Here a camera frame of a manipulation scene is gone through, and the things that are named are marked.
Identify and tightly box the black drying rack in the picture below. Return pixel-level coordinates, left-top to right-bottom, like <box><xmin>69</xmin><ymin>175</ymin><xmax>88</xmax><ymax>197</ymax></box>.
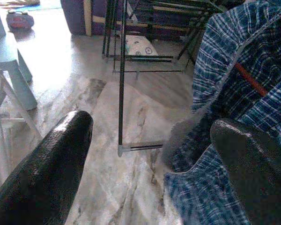
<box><xmin>101</xmin><ymin>0</ymin><xmax>227</xmax><ymax>157</ymax></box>

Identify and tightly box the blue plaid garment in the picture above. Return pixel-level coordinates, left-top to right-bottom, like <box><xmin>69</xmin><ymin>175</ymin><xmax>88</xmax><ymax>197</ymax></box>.
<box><xmin>163</xmin><ymin>0</ymin><xmax>281</xmax><ymax>225</ymax></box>

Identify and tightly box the blue door mat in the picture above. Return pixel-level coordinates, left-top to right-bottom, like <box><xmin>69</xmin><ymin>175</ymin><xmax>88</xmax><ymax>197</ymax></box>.
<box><xmin>0</xmin><ymin>0</ymin><xmax>61</xmax><ymax>12</ymax></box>

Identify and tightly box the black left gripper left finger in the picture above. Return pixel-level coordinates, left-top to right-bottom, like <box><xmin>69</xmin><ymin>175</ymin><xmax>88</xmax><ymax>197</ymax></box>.
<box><xmin>0</xmin><ymin>110</ymin><xmax>95</xmax><ymax>225</ymax></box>

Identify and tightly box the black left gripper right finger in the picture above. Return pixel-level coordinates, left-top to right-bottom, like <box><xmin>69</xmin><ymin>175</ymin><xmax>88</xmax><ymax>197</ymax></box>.
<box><xmin>210</xmin><ymin>118</ymin><xmax>281</xmax><ymax>225</ymax></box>

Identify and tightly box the dark purple armchair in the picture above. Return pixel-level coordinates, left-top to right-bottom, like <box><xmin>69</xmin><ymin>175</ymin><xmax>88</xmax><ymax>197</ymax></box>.
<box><xmin>60</xmin><ymin>0</ymin><xmax>129</xmax><ymax>36</ymax></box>

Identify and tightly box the white patterned cushion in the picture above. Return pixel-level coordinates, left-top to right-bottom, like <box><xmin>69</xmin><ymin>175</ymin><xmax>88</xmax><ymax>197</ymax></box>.
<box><xmin>125</xmin><ymin>35</ymin><xmax>159</xmax><ymax>57</ymax></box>

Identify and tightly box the dark purple bag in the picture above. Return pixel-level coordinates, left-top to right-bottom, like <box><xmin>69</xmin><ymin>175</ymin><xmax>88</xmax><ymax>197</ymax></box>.
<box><xmin>6</xmin><ymin>10</ymin><xmax>35</xmax><ymax>30</ymax></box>

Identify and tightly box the red plastic hanger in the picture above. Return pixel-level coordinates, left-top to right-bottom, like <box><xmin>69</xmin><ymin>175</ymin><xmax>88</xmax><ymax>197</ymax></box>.
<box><xmin>234</xmin><ymin>62</ymin><xmax>269</xmax><ymax>97</ymax></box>

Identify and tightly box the white folding chair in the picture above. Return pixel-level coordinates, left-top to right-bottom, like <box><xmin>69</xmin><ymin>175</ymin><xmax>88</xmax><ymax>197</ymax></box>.
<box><xmin>0</xmin><ymin>57</ymin><xmax>42</xmax><ymax>141</ymax></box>

